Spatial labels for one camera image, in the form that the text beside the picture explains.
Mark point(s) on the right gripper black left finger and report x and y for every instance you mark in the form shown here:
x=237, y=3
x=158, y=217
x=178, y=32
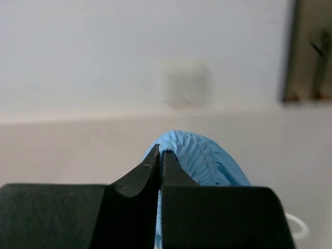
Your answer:
x=118, y=215

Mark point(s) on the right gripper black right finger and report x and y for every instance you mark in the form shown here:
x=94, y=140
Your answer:
x=195, y=216

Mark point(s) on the light blue mesh shorts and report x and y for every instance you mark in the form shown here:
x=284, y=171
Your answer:
x=211, y=166

